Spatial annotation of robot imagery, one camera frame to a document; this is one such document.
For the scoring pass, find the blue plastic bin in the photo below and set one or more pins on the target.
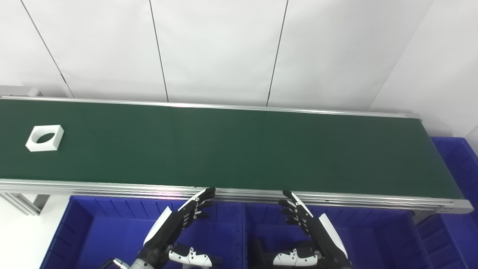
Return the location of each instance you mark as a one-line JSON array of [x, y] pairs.
[[459, 224], [104, 231], [373, 239]]

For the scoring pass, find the white and black left hand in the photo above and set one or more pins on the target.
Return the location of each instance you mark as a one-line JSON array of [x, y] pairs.
[[164, 231]]

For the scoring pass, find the white square part with hole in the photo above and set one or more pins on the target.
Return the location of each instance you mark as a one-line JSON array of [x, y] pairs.
[[41, 147]]

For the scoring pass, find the grey conveyor end box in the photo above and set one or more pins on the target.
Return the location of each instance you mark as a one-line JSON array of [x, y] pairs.
[[18, 90]]

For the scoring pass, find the aluminium conveyor support leg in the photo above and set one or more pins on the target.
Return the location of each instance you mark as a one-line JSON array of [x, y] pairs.
[[22, 203]]

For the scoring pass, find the green conveyor belt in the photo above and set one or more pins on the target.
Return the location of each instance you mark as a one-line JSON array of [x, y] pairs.
[[239, 149], [112, 188]]

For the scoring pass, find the white and black right hand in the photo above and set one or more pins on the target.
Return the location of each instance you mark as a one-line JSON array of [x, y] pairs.
[[325, 243]]

